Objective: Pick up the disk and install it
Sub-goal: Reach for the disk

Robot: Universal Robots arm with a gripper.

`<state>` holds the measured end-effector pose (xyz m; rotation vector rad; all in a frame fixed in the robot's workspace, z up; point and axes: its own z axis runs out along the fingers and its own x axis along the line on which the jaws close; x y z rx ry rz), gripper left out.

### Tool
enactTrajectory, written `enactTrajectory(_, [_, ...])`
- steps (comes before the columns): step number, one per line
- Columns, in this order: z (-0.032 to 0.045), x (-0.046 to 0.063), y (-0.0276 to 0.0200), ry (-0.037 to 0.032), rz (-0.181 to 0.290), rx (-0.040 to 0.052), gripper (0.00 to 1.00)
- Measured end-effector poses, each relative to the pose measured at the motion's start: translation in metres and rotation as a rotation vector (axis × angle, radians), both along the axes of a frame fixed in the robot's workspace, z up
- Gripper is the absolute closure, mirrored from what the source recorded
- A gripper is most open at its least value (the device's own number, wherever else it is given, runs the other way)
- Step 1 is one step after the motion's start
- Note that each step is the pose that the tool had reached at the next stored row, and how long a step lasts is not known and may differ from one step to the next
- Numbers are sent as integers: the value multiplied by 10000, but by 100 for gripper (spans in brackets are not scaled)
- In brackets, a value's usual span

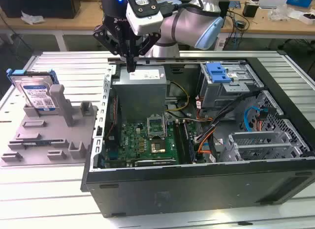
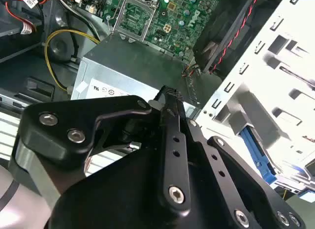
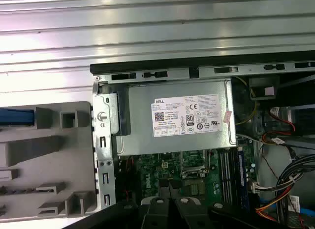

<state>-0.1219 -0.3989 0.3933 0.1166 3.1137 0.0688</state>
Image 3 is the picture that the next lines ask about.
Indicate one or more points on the bronze chipset heatsink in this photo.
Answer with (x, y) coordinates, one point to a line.
(194, 188)

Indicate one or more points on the black RAM slot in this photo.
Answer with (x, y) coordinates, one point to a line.
(226, 175)
(233, 175)
(220, 175)

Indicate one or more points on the green motherboard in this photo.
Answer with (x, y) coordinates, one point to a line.
(152, 170)

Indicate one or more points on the loose RAM stick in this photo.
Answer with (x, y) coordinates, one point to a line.
(14, 189)

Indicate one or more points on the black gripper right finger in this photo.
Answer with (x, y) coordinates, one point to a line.
(187, 214)

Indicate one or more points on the CPU socket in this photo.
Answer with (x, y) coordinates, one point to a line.
(194, 162)

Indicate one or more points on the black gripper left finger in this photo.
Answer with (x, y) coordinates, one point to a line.
(157, 214)

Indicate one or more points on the grey parts rack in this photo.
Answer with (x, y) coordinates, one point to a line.
(49, 152)

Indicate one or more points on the black open PC case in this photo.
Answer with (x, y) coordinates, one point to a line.
(103, 140)

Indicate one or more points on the silver power supply unit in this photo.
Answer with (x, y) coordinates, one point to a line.
(137, 121)

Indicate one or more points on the hard disk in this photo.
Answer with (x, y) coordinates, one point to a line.
(14, 118)

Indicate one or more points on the installed blue RAM stick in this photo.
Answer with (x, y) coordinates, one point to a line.
(241, 177)

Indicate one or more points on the silver optical drive cage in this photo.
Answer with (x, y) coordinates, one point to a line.
(283, 113)

